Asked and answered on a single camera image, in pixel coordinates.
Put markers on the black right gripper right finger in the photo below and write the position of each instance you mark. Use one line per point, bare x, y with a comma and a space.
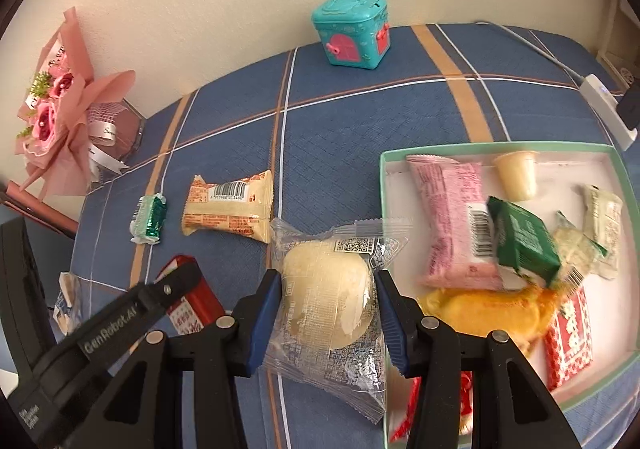
512, 408

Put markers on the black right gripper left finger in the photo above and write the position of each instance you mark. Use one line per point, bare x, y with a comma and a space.
142, 406

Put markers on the dark green biscuit packet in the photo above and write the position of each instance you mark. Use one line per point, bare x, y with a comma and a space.
523, 243

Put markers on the clear white bun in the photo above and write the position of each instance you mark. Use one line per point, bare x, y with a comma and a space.
328, 330

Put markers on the orange cream cake packet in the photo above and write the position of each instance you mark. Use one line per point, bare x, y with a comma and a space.
242, 207

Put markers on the small white clear packet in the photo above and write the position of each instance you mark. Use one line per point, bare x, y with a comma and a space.
67, 312

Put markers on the red packet in tray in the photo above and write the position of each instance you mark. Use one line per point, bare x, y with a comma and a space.
568, 342

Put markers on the yellow snack bag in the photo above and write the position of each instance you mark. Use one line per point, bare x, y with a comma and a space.
525, 314

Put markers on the red white snack packet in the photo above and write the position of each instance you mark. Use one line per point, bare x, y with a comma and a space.
195, 310

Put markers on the green rimmed snack tray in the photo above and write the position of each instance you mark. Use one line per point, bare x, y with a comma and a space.
603, 399

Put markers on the clear wrapped brown cookie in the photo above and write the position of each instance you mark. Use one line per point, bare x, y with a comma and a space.
578, 255

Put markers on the pink snack packet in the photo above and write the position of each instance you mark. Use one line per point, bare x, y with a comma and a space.
461, 255

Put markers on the small green white snack packet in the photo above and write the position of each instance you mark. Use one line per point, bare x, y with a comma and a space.
148, 219

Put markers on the cream cookie packet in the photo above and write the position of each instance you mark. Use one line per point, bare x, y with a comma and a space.
603, 225

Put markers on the yellow jelly cup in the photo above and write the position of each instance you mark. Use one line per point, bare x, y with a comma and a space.
517, 172

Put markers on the pink paper flower bouquet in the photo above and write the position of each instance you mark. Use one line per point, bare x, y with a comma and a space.
55, 141

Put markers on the clear hexagonal vase base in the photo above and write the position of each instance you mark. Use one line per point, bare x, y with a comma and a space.
115, 132

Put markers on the white power strip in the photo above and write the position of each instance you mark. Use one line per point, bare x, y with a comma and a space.
604, 104

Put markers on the black power adapter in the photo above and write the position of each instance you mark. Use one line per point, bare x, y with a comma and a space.
628, 108

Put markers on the white shelf unit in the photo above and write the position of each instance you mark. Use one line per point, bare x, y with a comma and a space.
618, 46

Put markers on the teal toy house box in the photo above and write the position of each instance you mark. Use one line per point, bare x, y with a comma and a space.
353, 33

